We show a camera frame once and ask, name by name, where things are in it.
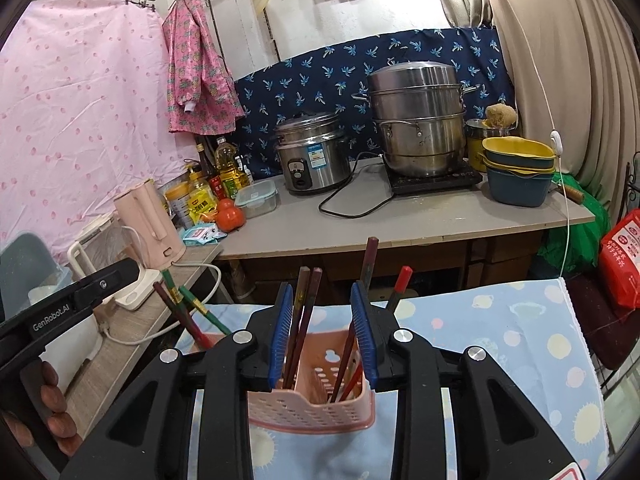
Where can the teal small packets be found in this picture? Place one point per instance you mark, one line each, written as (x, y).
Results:
(200, 235)

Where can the pink electric kettle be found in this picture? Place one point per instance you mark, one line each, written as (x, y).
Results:
(145, 225)

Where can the dark sauce bottle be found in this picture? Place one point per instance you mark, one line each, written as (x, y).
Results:
(205, 162)

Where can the red plastic bag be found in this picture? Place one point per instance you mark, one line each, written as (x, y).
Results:
(622, 260)

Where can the red tomato shaped container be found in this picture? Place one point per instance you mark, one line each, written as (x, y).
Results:
(230, 217)

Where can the wrought iron chair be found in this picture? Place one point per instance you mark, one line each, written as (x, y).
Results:
(631, 185)

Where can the yellow lined basin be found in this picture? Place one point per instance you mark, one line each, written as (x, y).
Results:
(520, 152)

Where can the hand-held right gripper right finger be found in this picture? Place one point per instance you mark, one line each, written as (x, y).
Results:
(363, 335)

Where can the green plastic bag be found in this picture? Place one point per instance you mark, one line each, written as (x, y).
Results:
(585, 230)

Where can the green chopstick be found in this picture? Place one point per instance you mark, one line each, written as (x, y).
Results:
(205, 312)
(170, 282)

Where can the black induction cooktop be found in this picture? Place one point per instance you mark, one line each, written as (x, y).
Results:
(435, 180)

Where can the yellow packet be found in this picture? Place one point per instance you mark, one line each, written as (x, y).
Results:
(202, 202)

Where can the red chopstick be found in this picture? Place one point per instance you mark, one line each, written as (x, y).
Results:
(400, 285)

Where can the beige curtain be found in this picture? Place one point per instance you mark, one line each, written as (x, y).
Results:
(575, 60)

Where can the beige loofah sponge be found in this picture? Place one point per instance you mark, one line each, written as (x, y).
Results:
(501, 116)

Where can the cooking oil bottle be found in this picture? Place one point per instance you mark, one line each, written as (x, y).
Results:
(231, 170)

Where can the white countertop appliance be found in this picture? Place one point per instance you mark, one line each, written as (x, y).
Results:
(135, 290)

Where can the white storage bin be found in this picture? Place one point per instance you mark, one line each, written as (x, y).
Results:
(30, 270)

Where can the yellow tin can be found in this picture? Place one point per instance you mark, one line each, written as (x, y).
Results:
(180, 210)

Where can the steel rice cooker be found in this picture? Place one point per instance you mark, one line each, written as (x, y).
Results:
(312, 160)

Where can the clear food container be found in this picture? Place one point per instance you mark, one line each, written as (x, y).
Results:
(256, 200)

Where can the pink dotted curtain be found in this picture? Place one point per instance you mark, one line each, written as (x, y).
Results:
(75, 110)

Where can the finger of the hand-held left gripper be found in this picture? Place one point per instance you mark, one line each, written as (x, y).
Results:
(110, 280)

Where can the steel steamer pot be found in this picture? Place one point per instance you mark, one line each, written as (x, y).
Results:
(417, 115)

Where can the maroon chopstick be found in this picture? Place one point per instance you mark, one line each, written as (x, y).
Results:
(175, 315)

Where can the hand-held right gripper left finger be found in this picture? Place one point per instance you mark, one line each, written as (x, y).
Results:
(281, 335)

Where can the dark chair cushion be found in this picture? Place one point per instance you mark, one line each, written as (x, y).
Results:
(610, 325)

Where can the dark brown chopstick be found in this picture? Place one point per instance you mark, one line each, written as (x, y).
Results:
(370, 260)

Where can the pink patterned smock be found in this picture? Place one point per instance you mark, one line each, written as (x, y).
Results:
(195, 70)

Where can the blue dotted tablecloth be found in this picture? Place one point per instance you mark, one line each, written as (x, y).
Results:
(500, 320)

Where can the pink plastic utensil basket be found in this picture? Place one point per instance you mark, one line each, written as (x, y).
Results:
(310, 415)

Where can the navy printed cloth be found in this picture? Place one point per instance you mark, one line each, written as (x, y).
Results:
(320, 75)

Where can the person's left hand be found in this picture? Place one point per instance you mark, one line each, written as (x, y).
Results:
(55, 400)

